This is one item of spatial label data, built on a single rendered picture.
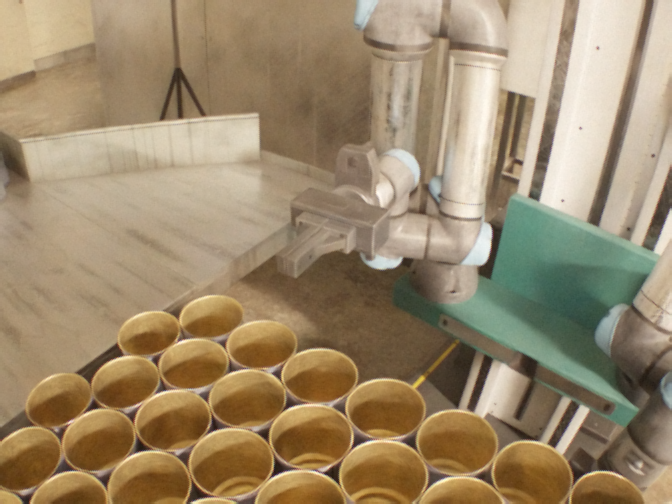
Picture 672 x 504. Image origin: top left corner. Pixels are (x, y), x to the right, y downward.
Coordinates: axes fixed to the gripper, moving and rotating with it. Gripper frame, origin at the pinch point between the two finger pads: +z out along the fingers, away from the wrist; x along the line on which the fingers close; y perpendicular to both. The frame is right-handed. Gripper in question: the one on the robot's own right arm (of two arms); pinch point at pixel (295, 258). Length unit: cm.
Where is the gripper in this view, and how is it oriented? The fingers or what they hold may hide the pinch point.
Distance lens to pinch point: 64.6
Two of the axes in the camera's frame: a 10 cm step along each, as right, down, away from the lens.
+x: -8.6, -2.9, 4.2
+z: -5.1, 4.8, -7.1
